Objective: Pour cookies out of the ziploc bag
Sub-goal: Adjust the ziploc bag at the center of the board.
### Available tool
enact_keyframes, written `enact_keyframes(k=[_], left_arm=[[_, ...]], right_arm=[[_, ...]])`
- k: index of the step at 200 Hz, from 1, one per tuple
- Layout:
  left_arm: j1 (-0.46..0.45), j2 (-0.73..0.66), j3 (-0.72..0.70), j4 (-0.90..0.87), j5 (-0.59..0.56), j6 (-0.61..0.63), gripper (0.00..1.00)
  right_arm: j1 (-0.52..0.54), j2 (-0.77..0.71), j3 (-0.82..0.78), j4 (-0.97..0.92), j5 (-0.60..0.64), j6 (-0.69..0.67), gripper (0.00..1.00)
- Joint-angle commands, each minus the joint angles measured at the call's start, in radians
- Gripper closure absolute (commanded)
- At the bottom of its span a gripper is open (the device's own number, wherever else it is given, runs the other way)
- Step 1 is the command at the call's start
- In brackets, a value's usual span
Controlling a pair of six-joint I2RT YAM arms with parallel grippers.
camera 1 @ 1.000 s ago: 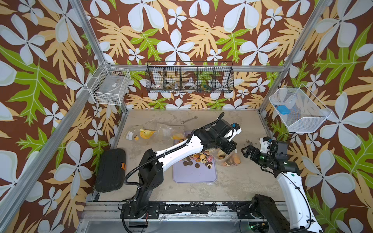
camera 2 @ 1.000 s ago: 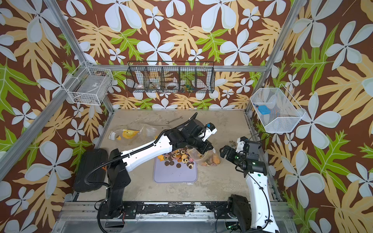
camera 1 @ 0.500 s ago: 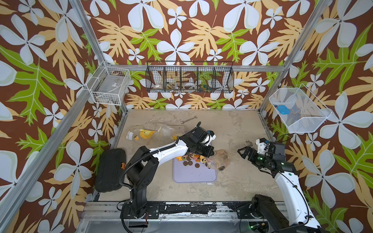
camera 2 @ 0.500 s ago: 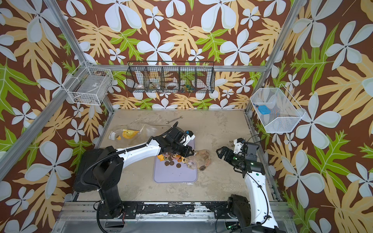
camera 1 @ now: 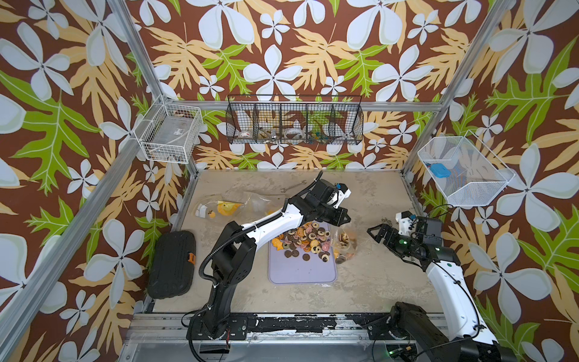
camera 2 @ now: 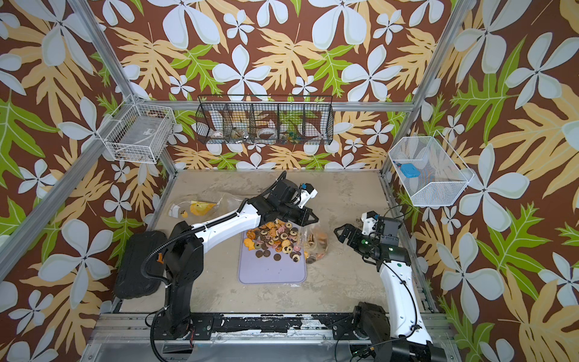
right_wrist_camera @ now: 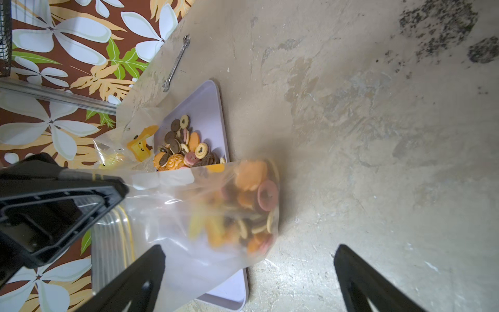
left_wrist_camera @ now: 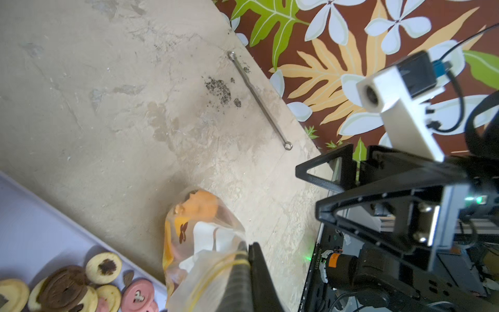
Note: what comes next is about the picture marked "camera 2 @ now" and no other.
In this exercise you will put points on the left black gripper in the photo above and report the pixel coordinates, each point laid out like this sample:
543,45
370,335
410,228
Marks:
304,218

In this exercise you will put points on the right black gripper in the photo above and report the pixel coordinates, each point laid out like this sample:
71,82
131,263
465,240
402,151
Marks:
353,240

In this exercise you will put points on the clear bag of cookies back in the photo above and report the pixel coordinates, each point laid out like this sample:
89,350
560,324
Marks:
314,240

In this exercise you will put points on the ziploc bag with cookies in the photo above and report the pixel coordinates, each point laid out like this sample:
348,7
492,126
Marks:
190,206

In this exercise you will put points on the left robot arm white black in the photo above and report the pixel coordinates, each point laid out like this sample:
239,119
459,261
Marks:
180,261

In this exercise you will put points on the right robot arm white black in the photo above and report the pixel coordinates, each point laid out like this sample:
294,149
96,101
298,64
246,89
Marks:
399,334

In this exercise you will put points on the pile of poured cookies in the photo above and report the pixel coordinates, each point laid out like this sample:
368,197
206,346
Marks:
276,240

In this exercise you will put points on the lavender plastic tray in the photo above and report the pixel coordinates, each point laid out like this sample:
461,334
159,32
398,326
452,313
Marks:
253,270

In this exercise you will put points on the blue object in basket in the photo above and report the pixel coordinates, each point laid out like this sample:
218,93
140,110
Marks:
409,170

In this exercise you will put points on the white mesh basket right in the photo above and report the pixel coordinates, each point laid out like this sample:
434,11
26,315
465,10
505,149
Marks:
444,175

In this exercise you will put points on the black wire basket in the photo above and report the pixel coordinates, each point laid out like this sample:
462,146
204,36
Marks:
271,120

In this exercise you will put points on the black mounting rail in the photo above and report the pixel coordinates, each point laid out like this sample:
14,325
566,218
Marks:
280,326

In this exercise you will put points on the white wire basket left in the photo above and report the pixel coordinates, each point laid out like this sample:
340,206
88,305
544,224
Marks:
137,131

